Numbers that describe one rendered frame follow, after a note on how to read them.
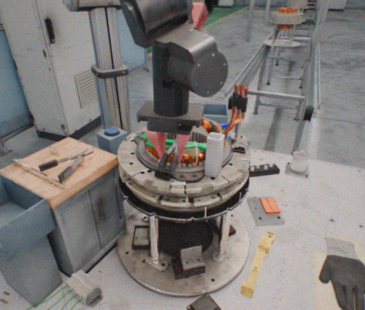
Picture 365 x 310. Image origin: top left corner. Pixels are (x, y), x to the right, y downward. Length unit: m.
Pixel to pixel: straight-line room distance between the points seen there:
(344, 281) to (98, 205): 0.65
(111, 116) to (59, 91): 1.82
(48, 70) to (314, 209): 2.40
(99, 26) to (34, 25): 1.81
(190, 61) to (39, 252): 0.55
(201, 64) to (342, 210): 0.86
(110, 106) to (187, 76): 0.73
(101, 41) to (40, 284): 0.72
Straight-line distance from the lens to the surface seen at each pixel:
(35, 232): 0.67
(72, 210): 0.71
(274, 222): 0.97
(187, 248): 0.75
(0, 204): 0.81
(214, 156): 0.57
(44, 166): 0.70
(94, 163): 0.72
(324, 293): 0.87
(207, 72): 0.37
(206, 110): 1.05
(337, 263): 0.92
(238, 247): 0.86
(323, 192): 1.18
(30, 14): 2.80
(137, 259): 0.83
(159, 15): 0.40
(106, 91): 1.05
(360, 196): 1.22
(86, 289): 0.78
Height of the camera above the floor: 1.45
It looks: 33 degrees down
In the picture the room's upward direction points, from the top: straight up
